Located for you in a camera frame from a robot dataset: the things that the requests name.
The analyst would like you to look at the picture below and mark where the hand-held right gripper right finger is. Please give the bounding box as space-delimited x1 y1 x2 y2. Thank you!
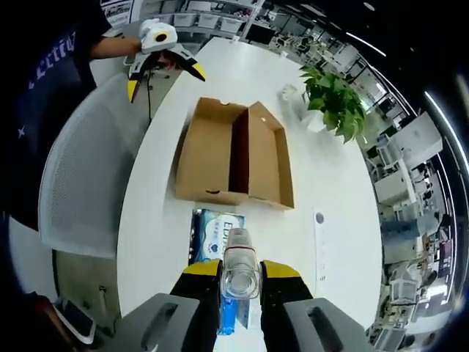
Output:
258 259 372 352

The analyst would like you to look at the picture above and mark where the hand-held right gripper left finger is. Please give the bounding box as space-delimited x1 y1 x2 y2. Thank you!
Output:
120 259 224 352

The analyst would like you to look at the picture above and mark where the clear plastic bottle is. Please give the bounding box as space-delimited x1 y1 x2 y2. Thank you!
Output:
219 227 263 301

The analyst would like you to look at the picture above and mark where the blue white wipes soft item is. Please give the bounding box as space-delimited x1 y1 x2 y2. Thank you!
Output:
190 208 248 265

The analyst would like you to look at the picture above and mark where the brown cardboard shoe box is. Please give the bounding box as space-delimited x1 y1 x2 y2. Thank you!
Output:
174 96 295 211

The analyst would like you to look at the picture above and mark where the person's left hand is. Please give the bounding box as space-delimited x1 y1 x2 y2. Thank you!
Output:
155 51 183 71

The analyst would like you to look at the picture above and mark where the white storage shelf rack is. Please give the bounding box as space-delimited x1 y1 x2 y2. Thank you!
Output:
145 0 265 38

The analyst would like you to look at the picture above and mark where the grey mesh office chair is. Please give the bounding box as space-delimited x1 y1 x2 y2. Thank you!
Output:
38 72 155 260

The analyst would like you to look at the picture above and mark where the person in dark shirt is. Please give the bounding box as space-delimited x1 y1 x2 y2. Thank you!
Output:
0 0 113 230

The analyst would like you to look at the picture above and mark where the small white patterned cup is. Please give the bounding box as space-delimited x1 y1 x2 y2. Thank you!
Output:
278 83 298 101

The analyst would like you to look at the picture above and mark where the black smartphone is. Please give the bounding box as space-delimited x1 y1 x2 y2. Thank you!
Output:
53 296 97 346

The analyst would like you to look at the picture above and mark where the green plant in white pot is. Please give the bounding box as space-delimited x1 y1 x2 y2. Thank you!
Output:
299 65 368 144

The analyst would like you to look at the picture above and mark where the white square pillar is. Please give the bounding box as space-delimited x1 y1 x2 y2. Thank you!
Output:
398 111 445 166

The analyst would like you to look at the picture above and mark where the long ceiling light strip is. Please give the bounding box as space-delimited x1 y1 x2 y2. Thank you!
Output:
424 90 469 148

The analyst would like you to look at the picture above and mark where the black cable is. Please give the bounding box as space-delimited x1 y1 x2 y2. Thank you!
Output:
145 67 155 122

